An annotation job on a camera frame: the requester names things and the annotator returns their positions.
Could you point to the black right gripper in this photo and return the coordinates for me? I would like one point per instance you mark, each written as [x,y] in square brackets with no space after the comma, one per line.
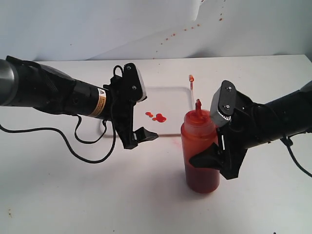
[241,133]

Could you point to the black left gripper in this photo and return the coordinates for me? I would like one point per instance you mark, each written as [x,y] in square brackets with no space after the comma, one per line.
[123,114]

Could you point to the red sauce squeeze bottle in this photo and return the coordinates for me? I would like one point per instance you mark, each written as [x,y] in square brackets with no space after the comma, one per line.
[198,133]

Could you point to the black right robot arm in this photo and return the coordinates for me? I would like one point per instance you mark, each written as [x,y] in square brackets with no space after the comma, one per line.
[284,118]

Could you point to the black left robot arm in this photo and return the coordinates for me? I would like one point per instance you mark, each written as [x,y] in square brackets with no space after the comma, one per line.
[29,84]

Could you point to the red sauce drops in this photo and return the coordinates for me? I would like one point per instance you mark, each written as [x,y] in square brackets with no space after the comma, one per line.
[158,117]

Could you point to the white rectangular plastic tray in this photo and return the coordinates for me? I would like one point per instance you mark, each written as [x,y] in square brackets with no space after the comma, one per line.
[172,101]

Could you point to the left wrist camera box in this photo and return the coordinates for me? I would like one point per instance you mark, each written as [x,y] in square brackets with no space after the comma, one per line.
[133,87]

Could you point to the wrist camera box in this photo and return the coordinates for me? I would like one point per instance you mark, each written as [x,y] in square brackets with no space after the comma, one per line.
[223,103]
[133,87]

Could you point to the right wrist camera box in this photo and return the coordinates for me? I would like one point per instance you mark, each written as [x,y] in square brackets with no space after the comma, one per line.
[223,103]

